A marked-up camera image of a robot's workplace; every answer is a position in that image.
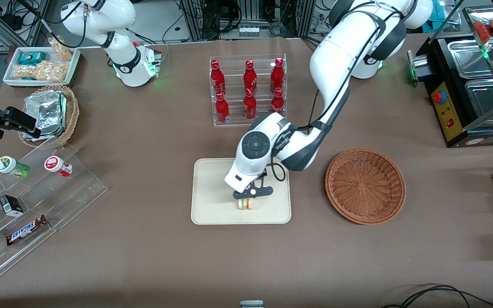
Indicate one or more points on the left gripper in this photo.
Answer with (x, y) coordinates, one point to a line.
(264, 172)

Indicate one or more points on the triangle sandwich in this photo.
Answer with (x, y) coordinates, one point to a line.
(246, 204)

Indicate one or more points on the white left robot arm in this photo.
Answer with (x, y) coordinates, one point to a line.
(336, 64)

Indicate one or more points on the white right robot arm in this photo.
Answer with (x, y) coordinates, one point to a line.
(114, 38)

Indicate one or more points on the cream rectangular tray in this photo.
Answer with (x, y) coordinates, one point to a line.
(212, 196)

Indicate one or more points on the light tan wicker basket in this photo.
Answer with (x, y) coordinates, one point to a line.
(72, 111)

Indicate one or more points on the white rectangular snack tray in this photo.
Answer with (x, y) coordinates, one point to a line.
(10, 79)

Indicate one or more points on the brown round wicker basket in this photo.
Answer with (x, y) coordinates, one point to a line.
(365, 187)

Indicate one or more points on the silver foil container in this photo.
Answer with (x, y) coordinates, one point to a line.
(49, 113)

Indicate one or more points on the green lid cup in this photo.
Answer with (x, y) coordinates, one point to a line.
(10, 166)

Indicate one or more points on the red lid cup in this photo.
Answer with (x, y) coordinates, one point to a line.
(57, 165)

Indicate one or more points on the large clear peanut bag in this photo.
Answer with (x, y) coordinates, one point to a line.
(41, 71)

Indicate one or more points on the teal snack packet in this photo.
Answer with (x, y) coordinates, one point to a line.
(31, 57)

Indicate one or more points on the clear acrylic bottle rack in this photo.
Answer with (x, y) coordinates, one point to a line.
(236, 119)

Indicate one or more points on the clear acrylic stepped display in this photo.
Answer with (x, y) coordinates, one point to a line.
(71, 192)

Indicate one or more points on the small black box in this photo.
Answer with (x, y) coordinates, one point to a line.
(11, 205)

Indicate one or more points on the small clear peanut bag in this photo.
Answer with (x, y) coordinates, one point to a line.
(61, 49)

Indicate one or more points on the red cola bottle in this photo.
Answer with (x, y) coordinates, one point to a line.
(222, 109)
(250, 77)
(217, 78)
(277, 75)
(249, 106)
(277, 102)

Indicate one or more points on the snickers chocolate bar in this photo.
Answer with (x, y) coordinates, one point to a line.
(26, 230)

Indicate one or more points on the grey box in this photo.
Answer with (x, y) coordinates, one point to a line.
(251, 304)

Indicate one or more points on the red emergency stop button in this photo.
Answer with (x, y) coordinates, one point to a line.
(439, 96)

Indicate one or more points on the black food warmer machine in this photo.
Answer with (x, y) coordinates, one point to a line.
(441, 68)

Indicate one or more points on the small steel pan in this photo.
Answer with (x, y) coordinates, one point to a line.
(464, 57)

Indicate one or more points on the large steel pan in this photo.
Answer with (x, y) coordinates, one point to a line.
(486, 96)

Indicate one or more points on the teal paper packet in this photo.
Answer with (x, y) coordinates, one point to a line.
(439, 13)

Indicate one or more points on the red food pieces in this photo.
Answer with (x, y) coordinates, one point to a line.
(486, 28)

